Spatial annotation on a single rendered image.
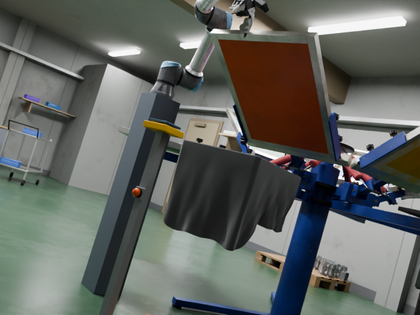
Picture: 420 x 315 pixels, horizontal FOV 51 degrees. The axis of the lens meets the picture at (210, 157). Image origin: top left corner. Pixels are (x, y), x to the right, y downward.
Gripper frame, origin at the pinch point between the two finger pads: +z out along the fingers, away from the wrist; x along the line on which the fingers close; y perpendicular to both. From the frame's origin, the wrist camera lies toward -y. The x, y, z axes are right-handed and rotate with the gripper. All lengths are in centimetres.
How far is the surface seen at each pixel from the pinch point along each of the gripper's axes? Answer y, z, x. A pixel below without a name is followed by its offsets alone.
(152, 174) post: 10, 76, -7
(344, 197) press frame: -26, 15, -134
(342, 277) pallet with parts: 49, 0, -452
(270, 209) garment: -21, 60, -58
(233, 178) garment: -12, 60, -31
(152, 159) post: 11, 71, -4
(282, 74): -8.1, -2.4, -36.0
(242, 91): 21, 1, -50
